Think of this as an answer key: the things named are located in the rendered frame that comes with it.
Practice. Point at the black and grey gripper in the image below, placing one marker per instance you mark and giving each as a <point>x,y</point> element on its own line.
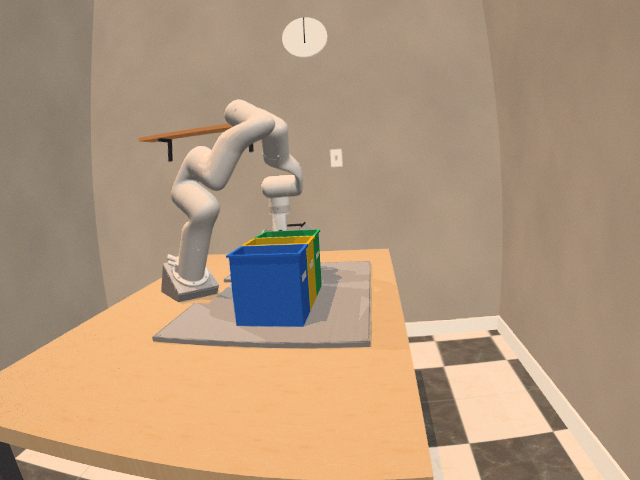
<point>280,222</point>

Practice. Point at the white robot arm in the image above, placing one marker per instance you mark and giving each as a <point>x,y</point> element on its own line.
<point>213,168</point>

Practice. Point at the green bin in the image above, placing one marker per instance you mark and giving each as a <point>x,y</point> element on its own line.
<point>295,233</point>

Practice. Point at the blue open-top bin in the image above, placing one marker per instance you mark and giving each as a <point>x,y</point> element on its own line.
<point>270,285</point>

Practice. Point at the yellow open bin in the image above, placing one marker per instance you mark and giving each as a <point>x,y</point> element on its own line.
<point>310,256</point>

